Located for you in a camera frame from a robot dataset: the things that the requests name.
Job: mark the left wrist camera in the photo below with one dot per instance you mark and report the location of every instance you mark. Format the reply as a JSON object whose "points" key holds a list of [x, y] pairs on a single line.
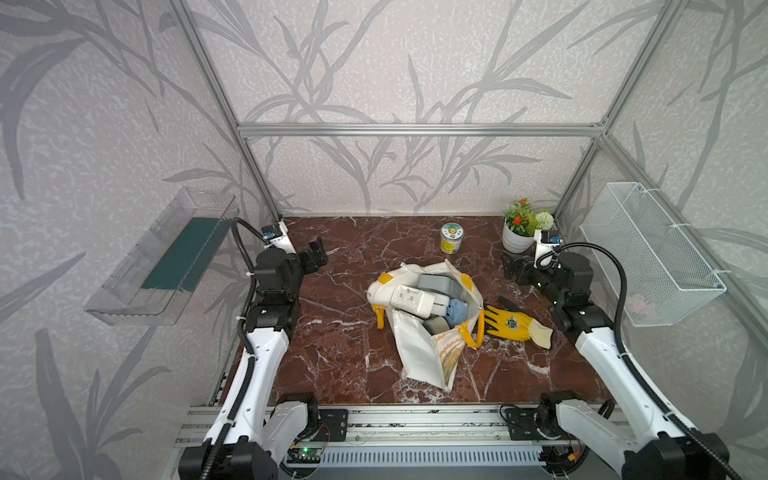
{"points": [[276, 236]]}

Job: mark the clear plastic wall tray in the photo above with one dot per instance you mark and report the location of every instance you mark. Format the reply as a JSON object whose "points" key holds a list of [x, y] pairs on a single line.
{"points": [[157, 278]]}

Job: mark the yellow black work glove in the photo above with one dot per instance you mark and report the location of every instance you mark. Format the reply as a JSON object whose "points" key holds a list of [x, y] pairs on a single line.
{"points": [[511, 323]]}

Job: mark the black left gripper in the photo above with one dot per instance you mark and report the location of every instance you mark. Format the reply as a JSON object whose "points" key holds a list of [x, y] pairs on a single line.
{"points": [[319, 254]]}

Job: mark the aluminium cage frame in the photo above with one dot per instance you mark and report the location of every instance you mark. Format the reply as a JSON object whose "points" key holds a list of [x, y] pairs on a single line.
{"points": [[599, 133]]}

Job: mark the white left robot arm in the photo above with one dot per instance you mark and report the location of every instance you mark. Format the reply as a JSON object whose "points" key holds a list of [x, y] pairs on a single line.
{"points": [[245, 442]]}

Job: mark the blue round alarm clock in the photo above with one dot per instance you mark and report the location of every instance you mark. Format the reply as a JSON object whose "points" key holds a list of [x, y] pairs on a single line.
{"points": [[457, 312]]}

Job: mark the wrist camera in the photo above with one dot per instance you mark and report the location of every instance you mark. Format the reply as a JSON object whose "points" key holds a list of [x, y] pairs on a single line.
{"points": [[276, 236], [546, 241]]}

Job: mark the white potted artificial plant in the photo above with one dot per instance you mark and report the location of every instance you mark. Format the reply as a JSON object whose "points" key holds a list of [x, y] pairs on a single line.
{"points": [[521, 221]]}

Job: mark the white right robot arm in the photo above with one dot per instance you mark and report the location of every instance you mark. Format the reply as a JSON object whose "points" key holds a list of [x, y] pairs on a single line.
{"points": [[639, 434]]}

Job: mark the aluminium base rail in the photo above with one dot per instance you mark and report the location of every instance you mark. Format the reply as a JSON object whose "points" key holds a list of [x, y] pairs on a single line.
{"points": [[405, 435]]}

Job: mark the grey square alarm clock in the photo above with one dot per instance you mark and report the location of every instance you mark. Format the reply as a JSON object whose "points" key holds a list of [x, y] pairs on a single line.
{"points": [[440, 284]]}

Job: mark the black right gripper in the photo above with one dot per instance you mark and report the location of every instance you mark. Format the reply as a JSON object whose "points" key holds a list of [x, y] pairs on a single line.
{"points": [[510, 271]]}

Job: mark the white wire mesh basket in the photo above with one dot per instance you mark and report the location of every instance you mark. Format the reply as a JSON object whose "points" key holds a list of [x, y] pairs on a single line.
{"points": [[667, 277]]}

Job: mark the green circuit board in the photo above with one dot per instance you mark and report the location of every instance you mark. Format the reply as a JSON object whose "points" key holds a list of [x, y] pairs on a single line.
{"points": [[302, 455]]}

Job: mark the white rectangular alarm clock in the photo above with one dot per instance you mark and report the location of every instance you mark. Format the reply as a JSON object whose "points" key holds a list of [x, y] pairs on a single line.
{"points": [[420, 303]]}

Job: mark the white canvas bag yellow handles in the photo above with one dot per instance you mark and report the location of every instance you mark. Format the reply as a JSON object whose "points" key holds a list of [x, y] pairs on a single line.
{"points": [[428, 348]]}

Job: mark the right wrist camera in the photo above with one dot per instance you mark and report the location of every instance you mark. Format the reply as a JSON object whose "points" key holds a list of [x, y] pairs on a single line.
{"points": [[546, 241]]}

